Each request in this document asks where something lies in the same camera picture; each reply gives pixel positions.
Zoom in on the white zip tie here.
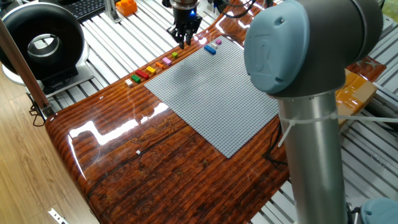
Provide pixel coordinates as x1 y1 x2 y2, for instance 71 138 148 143
277 113 398 148

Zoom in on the black ring-shaped device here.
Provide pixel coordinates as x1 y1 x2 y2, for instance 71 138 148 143
0 1 96 98

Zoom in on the brown slanted post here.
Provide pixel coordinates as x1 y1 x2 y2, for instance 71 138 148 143
0 18 54 118

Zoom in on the grey Lego baseplate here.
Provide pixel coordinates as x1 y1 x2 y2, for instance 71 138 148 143
144 35 280 159

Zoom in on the taped cardboard box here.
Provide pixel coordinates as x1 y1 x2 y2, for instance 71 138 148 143
335 68 379 126

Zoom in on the orange Duplo brick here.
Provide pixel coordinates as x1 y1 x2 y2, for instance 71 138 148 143
115 0 138 17

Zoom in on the aluminium profile post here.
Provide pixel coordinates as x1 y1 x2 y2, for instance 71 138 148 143
103 0 122 24

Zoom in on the black computer keyboard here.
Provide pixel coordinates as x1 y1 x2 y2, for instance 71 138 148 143
60 0 118 22

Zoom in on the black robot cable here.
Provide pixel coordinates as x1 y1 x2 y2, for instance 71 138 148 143
213 0 275 19
261 120 289 166

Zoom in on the long red Lego brick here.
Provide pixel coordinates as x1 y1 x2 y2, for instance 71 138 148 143
135 68 150 81

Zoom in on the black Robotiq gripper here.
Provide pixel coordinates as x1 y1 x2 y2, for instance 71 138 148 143
167 7 203 50

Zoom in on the metal floor bracket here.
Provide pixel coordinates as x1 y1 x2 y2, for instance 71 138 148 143
48 207 70 224

